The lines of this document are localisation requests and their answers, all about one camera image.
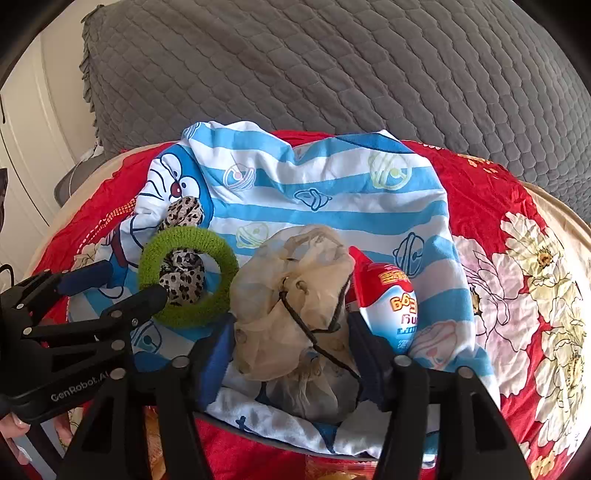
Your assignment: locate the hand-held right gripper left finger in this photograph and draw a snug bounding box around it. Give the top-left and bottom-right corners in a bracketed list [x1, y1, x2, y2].
[58, 315, 238, 480]

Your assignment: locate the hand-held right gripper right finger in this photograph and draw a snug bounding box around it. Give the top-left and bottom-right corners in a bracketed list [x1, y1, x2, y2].
[346, 310, 536, 480]

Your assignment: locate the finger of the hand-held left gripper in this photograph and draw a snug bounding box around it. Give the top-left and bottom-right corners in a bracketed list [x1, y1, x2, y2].
[23, 286, 168, 344]
[9, 261, 112, 319]

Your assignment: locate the leopard print scrunchie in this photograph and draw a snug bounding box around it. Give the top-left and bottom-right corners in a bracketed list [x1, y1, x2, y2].
[157, 196, 206, 306]

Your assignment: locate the red white toy egg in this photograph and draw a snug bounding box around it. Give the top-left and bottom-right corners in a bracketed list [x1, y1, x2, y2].
[345, 246, 419, 356]

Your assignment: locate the beige sheer scrunchie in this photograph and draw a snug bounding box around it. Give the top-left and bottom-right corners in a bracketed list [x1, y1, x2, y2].
[228, 225, 365, 418]

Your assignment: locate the green fuzzy scrunchie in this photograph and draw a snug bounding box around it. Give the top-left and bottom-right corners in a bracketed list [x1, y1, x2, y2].
[139, 226, 239, 328]

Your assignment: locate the person's left hand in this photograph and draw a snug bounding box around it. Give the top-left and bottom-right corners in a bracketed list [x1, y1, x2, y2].
[0, 412, 32, 463]

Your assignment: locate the grey round seat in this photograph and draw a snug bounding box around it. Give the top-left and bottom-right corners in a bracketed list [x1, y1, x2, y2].
[54, 159, 109, 210]

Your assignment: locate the white wardrobe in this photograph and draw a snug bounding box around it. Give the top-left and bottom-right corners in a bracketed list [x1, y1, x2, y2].
[0, 32, 100, 278]

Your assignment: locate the blue striped cartoon cloth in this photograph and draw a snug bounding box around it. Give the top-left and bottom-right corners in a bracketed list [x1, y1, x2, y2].
[67, 121, 502, 457]

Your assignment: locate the red floral blanket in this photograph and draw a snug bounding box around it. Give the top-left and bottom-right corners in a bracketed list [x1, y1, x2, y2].
[28, 129, 591, 480]

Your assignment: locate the grey quilted cover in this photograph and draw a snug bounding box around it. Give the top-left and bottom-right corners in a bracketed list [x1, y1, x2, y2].
[81, 0, 591, 222]

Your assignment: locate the white cable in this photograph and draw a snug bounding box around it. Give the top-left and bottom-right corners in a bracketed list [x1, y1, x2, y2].
[79, 141, 106, 163]

